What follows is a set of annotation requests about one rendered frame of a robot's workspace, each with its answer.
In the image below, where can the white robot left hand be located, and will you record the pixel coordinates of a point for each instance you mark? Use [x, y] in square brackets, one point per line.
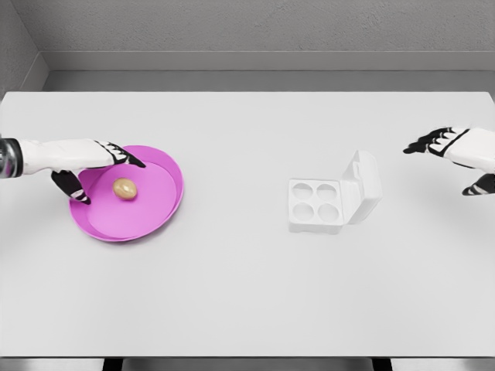
[79, 152]

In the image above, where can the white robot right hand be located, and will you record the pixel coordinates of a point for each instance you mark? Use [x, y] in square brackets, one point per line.
[470, 148]

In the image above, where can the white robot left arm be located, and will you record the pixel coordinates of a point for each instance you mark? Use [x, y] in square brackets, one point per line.
[23, 156]

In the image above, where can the brown egg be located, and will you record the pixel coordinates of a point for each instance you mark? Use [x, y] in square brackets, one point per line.
[125, 189]

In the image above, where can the white egg box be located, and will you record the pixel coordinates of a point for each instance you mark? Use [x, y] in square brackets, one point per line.
[328, 201]

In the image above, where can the pink round plate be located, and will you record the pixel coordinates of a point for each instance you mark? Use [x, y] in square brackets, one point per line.
[131, 212]

